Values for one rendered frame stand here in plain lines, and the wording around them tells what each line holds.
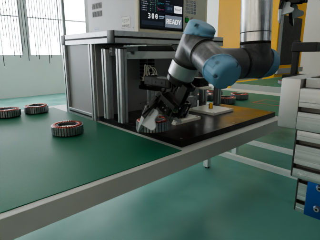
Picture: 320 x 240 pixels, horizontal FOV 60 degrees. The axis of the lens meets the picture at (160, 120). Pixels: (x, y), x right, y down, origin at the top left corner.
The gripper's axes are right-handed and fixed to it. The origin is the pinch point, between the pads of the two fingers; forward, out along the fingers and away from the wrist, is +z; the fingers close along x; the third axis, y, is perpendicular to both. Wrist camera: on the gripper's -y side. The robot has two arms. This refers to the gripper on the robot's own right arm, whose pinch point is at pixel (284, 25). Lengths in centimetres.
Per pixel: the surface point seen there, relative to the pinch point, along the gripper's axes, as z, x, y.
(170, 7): -7.3, -33.2, -36.4
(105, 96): 29, -63, -44
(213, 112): 36.9, -26.5, -16.8
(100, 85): 25, -62, -50
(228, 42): -7, 312, -215
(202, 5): -10.4, -11.4, -35.5
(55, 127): 37, -87, -41
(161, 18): -3, -38, -37
